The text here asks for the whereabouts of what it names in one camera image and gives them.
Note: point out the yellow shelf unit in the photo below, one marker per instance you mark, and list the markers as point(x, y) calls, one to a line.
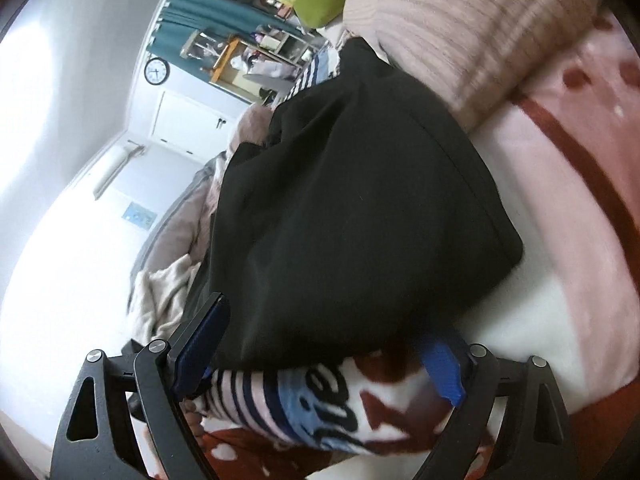
point(227, 62)

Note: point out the black jacket with gold badge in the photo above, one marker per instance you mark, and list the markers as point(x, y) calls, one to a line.
point(360, 210)

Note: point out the pink ribbed pillow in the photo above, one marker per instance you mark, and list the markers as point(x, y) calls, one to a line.
point(450, 25)

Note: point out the teal curtain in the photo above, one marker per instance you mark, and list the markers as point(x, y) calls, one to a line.
point(200, 25)

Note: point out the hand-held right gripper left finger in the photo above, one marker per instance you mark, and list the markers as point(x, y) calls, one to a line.
point(200, 352)

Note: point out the white air conditioner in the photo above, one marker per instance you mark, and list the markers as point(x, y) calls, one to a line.
point(112, 170)

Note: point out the white door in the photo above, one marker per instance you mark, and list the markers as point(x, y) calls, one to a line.
point(192, 120)

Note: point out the black wall clock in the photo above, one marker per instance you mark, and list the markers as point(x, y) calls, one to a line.
point(156, 71)

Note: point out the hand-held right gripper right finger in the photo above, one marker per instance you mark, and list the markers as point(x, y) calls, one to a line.
point(442, 367)

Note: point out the beige fleece blanket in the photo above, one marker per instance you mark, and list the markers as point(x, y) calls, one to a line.
point(165, 295)

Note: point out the blue wall poster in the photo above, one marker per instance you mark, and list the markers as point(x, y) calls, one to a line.
point(137, 215)

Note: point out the grey and pink duvet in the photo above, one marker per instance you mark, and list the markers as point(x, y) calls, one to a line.
point(200, 200)

